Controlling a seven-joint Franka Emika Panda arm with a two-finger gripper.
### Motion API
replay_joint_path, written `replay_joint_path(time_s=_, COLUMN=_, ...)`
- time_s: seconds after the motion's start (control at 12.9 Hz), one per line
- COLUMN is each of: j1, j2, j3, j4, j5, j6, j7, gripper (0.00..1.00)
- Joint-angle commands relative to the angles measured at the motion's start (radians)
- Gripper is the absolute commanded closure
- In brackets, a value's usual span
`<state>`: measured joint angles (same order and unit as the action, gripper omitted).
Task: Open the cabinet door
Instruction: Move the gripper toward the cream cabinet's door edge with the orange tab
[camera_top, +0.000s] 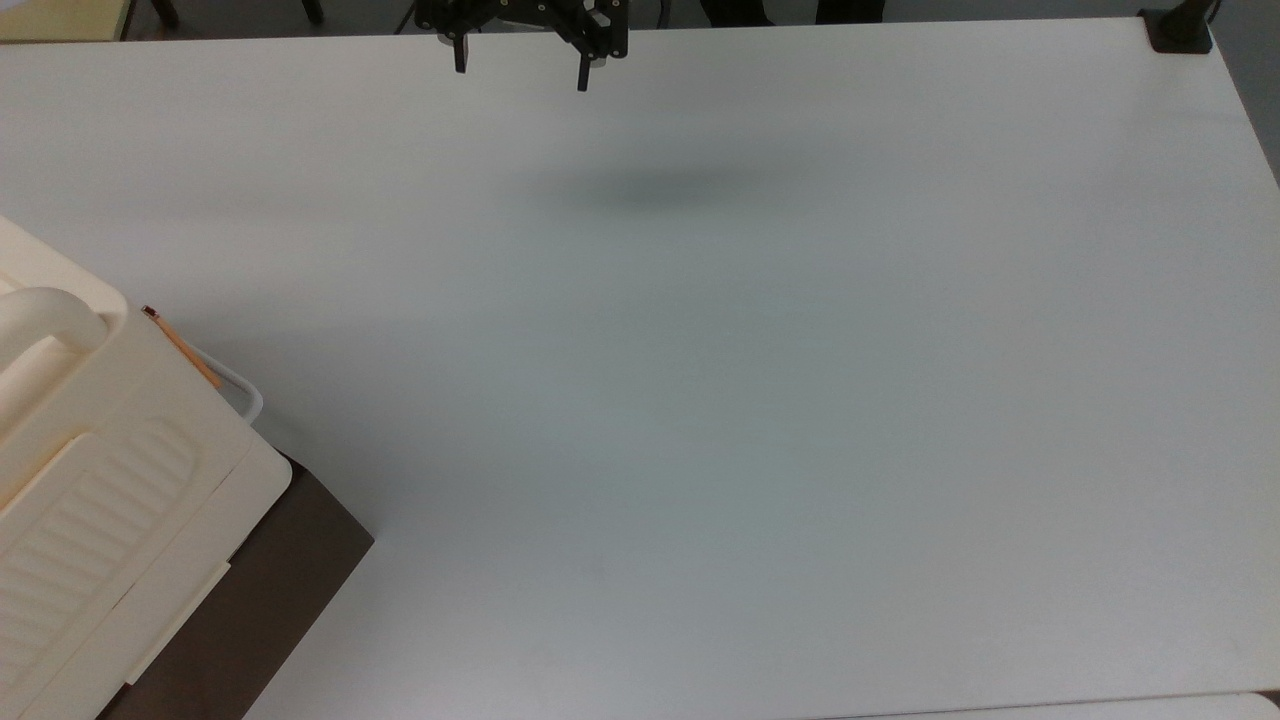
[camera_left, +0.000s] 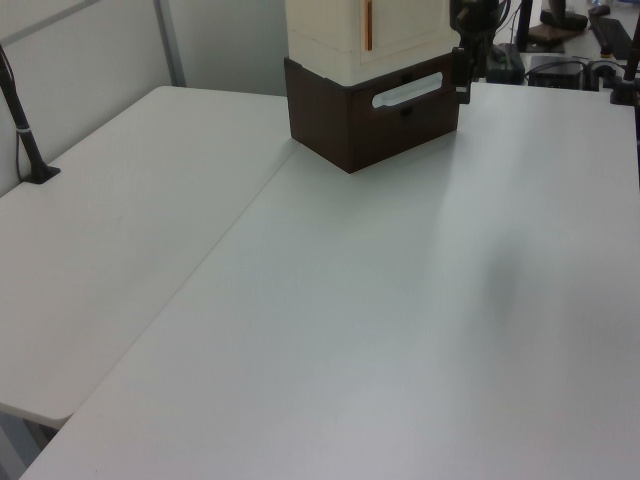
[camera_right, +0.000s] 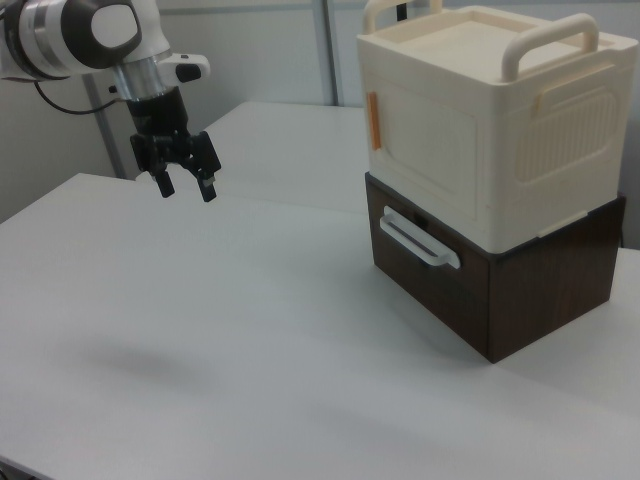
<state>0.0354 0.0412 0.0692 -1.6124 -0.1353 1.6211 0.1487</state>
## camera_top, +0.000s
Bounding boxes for orange strip door handle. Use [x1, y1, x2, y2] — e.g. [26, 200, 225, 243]
[141, 305, 222, 391]

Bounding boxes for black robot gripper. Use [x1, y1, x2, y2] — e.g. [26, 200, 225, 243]
[415, 0, 630, 93]

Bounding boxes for white drawer handle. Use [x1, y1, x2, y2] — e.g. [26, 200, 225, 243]
[185, 343, 264, 428]

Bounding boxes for cream plastic cabinet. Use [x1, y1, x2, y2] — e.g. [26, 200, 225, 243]
[0, 215, 294, 720]

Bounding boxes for dark brown drawer box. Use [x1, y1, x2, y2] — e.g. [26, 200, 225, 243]
[95, 450, 376, 720]

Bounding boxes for yellow wooden table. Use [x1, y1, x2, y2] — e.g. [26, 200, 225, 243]
[0, 0, 137, 44]

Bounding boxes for cream rounded cabinet handle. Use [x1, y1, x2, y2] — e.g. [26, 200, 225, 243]
[0, 287, 110, 401]

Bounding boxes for black camera stand clamp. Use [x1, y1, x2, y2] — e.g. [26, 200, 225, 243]
[1138, 0, 1223, 55]

